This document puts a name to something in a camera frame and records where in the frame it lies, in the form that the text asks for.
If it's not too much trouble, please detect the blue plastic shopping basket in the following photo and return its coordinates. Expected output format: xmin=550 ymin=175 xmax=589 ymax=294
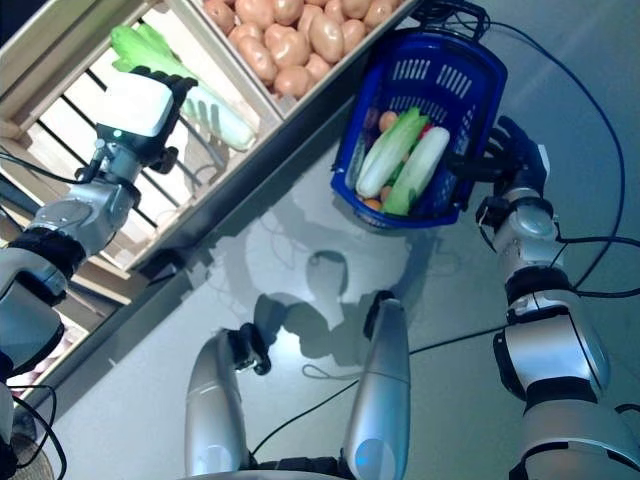
xmin=329 ymin=2 xmax=510 ymax=231

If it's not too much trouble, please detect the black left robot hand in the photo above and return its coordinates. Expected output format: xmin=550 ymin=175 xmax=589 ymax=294
xmin=94 ymin=63 xmax=200 ymax=174

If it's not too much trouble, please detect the napa cabbage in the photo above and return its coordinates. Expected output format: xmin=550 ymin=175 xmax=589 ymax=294
xmin=109 ymin=22 xmax=256 ymax=151
xmin=355 ymin=106 xmax=431 ymax=198
xmin=382 ymin=125 xmax=451 ymax=216

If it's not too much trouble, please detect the thin grey cord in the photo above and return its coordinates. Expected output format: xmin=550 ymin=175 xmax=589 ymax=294
xmin=301 ymin=363 xmax=362 ymax=382

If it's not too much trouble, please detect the wooden vegetable display shelf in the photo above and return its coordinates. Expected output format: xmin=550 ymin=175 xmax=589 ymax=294
xmin=0 ymin=0 xmax=426 ymax=401

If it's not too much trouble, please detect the long black floor cable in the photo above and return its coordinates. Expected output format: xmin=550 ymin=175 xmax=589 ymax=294
xmin=479 ymin=14 xmax=629 ymax=296

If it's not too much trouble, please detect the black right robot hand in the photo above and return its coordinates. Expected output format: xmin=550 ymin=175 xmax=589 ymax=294
xmin=444 ymin=115 xmax=551 ymax=201

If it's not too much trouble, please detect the wooden cabbage crate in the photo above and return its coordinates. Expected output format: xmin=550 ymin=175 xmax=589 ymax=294
xmin=0 ymin=0 xmax=287 ymax=274

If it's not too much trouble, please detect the wooden potato crate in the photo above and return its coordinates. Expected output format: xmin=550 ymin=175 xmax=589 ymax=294
xmin=187 ymin=0 xmax=424 ymax=121

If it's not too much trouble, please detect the silver right robot leg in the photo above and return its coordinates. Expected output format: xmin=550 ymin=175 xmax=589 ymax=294
xmin=344 ymin=289 xmax=412 ymax=480

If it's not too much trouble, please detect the silver robot leg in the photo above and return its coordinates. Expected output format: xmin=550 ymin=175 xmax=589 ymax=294
xmin=183 ymin=322 xmax=274 ymax=479
xmin=344 ymin=289 xmax=412 ymax=480

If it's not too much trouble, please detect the silver left robot leg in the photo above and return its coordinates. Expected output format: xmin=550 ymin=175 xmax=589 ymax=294
xmin=183 ymin=322 xmax=274 ymax=479

